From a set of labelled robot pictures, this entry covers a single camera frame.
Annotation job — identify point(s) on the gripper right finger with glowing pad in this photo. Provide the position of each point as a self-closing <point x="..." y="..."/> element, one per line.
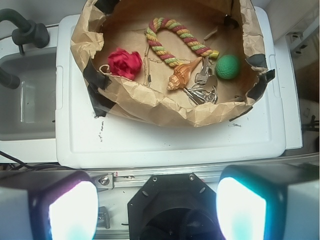
<point x="269" y="202"/>

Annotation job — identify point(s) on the silver key bunch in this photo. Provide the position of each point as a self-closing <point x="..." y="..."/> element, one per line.
<point x="199" y="93"/>

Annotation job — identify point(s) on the green dimpled ball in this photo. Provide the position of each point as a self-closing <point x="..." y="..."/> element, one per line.
<point x="228" y="67"/>

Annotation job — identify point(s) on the white sink basin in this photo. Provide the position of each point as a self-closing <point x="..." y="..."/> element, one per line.
<point x="28" y="112"/>

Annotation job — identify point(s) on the brown paper bag tray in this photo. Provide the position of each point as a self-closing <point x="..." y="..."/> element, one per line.
<point x="166" y="34"/>

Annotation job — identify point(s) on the red crumpled cloth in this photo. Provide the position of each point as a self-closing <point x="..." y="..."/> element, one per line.
<point x="125" y="64"/>

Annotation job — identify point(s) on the white plastic bin lid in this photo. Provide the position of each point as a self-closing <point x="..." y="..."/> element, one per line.
<point x="86" y="141"/>

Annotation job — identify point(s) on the orange conch seashell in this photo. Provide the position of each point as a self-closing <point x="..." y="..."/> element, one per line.
<point x="182" y="74"/>

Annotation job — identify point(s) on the black octagonal mount plate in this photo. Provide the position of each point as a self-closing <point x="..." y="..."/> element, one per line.
<point x="174" y="207"/>

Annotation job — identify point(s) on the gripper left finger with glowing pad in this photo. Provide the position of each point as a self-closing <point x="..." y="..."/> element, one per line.
<point x="47" y="205"/>

